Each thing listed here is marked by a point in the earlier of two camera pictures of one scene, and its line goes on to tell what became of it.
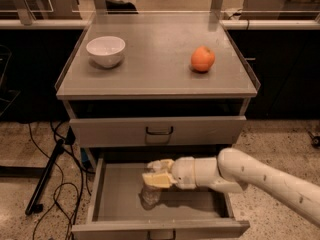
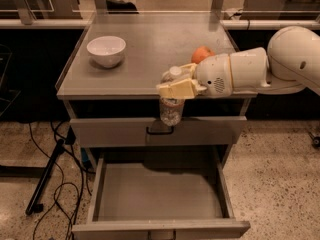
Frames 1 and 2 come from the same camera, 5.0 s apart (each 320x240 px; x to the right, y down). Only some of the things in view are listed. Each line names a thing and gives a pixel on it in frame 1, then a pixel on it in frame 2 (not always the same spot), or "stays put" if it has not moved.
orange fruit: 202,58 stays put
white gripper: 184,172 -> 213,74
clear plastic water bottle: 150,197 -> 171,108
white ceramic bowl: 105,51 stays put
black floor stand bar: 34,205 stays put
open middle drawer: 116,213 stays put
